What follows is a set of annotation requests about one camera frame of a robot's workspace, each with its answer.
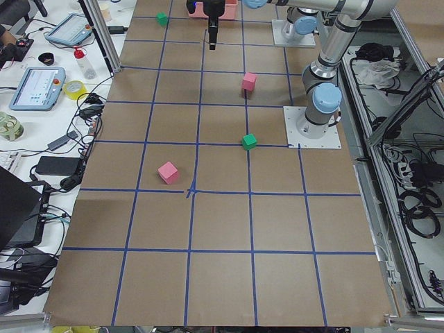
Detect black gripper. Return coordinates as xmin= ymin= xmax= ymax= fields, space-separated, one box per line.
xmin=186 ymin=0 xmax=225 ymax=51

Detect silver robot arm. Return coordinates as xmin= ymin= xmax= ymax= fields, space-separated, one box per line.
xmin=186 ymin=1 xmax=318 ymax=50
xmin=244 ymin=1 xmax=397 ymax=135

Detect pink plastic bin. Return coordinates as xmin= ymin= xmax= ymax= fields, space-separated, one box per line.
xmin=187 ymin=0 xmax=239 ymax=21

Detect green cube far corner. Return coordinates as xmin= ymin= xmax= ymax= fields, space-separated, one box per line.
xmin=156 ymin=12 xmax=169 ymax=27

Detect pink cube far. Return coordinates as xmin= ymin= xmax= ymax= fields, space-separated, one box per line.
xmin=241 ymin=72 xmax=257 ymax=92

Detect pink cube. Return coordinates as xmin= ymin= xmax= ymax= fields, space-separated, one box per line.
xmin=241 ymin=72 xmax=257 ymax=92
xmin=157 ymin=161 xmax=180 ymax=185

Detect green cube centre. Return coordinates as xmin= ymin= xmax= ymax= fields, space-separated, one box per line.
xmin=241 ymin=133 xmax=257 ymax=151

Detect red cap squeeze bottle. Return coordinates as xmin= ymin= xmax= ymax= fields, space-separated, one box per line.
xmin=74 ymin=47 xmax=96 ymax=80

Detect teach pendant far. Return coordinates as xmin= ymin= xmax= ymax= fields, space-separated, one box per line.
xmin=45 ymin=13 xmax=92 ymax=46

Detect teach pendant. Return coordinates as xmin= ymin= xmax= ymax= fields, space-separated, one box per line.
xmin=9 ymin=67 xmax=66 ymax=111
xmin=45 ymin=13 xmax=92 ymax=46

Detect yellow tape roll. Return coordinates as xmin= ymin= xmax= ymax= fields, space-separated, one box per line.
xmin=62 ymin=80 xmax=87 ymax=101

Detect pink cube near centre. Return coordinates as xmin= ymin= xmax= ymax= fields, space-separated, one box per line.
xmin=157 ymin=161 xmax=180 ymax=185

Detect brown paper table mat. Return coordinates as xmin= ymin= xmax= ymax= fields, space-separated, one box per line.
xmin=45 ymin=1 xmax=394 ymax=326

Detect black bowl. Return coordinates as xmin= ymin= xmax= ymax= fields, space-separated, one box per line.
xmin=37 ymin=52 xmax=55 ymax=66

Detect white crumpled cloth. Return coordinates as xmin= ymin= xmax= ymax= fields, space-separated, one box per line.
xmin=357 ymin=60 xmax=400 ymax=89

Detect teach pendant near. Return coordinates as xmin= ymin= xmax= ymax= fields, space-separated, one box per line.
xmin=9 ymin=67 xmax=66 ymax=111

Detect green tape rolls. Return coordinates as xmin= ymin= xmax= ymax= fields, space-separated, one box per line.
xmin=0 ymin=112 xmax=24 ymax=141

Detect black laptop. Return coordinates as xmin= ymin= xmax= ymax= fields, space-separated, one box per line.
xmin=1 ymin=168 xmax=49 ymax=250

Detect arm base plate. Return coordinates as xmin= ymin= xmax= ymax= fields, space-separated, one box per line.
xmin=272 ymin=17 xmax=316 ymax=48
xmin=283 ymin=106 xmax=341 ymax=149

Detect aluminium frame post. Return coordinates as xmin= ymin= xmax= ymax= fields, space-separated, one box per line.
xmin=78 ymin=0 xmax=121 ymax=74

